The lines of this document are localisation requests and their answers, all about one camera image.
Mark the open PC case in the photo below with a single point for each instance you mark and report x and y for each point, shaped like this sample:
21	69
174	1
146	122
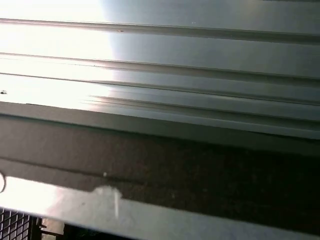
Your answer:
175	175

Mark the silver port block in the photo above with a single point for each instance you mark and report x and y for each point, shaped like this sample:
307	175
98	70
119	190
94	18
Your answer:
53	226

